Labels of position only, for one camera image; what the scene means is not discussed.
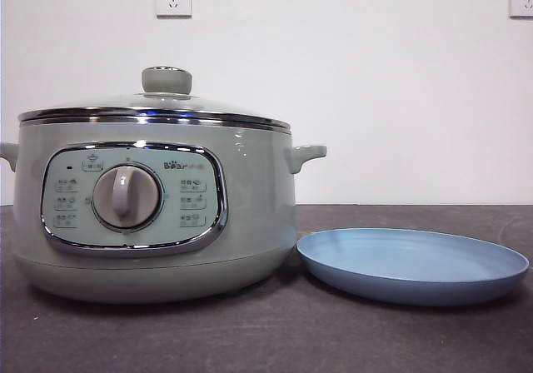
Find blue round plate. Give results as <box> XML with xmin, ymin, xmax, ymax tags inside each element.
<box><xmin>296</xmin><ymin>227</ymin><xmax>531</xmax><ymax>307</ymax></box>

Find glass lid with green knob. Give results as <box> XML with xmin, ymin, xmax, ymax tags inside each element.
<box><xmin>17</xmin><ymin>65</ymin><xmax>293</xmax><ymax>133</ymax></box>

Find pale green electric steamer pot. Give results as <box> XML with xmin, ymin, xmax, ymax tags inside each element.
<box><xmin>0</xmin><ymin>117</ymin><xmax>328</xmax><ymax>306</ymax></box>

